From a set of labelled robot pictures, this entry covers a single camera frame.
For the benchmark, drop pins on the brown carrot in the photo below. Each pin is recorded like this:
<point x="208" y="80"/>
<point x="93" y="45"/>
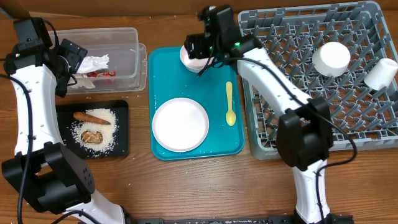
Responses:
<point x="89" y="118"/>

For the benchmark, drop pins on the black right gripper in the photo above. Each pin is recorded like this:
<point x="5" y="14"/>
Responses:
<point x="195" y="48"/>

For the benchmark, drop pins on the teal serving tray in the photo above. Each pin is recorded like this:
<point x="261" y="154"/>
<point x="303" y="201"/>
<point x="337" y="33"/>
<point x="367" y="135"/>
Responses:
<point x="168" y="78"/>

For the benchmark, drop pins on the black plastic tray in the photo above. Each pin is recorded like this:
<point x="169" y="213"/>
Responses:
<point x="120" y="107"/>

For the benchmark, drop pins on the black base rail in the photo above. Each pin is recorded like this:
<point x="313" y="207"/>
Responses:
<point x="278" y="219"/>

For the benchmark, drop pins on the clear plastic storage bin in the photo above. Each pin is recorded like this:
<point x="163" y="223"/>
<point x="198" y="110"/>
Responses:
<point x="127" y="57"/>

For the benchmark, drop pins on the white bowl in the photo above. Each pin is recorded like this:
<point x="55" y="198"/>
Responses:
<point x="331" y="59"/>

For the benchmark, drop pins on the yellow plastic spoon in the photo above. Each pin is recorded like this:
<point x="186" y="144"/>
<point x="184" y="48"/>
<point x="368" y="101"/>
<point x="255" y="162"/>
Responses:
<point x="230" y="114"/>

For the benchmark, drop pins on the white round plate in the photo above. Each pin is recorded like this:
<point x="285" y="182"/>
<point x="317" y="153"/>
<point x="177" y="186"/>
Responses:
<point x="180" y="124"/>

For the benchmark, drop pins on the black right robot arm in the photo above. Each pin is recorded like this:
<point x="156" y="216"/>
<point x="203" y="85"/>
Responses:
<point x="304" y="135"/>

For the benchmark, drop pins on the pile of white rice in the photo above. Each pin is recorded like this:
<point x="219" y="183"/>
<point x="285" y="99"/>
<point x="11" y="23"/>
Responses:
<point x="108" y="131"/>

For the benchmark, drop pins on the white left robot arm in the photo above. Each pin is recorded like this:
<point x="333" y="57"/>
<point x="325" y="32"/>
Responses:
<point x="45" y="173"/>

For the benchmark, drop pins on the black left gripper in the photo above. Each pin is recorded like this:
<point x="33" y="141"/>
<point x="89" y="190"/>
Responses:
<point x="75" y="55"/>

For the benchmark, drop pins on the grey dish rack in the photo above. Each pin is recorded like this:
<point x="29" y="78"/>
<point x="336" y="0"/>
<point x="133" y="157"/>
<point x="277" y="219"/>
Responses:
<point x="291" y="35"/>

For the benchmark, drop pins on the white upturned cup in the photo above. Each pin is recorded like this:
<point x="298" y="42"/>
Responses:
<point x="382" y="74"/>

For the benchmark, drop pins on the brown meat patty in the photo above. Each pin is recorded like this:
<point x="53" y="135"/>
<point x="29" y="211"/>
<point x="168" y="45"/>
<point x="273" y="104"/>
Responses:
<point x="92" y="137"/>

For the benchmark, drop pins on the white tissue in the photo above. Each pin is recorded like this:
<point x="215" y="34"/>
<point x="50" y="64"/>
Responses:
<point x="88" y="65"/>

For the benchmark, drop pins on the red snack wrapper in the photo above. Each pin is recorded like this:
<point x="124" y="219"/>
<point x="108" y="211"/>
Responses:
<point x="101" y="74"/>

